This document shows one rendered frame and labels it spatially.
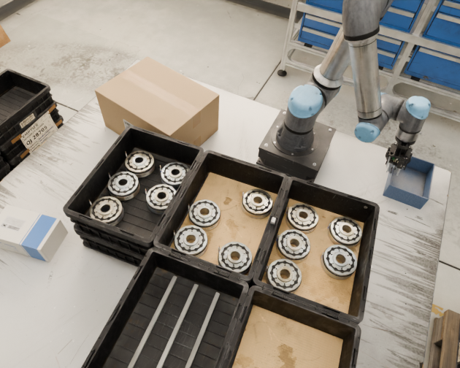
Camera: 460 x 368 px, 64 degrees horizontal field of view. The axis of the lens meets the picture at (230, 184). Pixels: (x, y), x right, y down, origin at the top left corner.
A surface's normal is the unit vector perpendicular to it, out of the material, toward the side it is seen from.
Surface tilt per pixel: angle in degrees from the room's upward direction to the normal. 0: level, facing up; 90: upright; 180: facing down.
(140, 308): 0
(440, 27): 90
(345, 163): 0
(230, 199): 0
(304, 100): 10
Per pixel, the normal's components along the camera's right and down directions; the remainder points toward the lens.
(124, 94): 0.05, -0.60
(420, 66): -0.44, 0.70
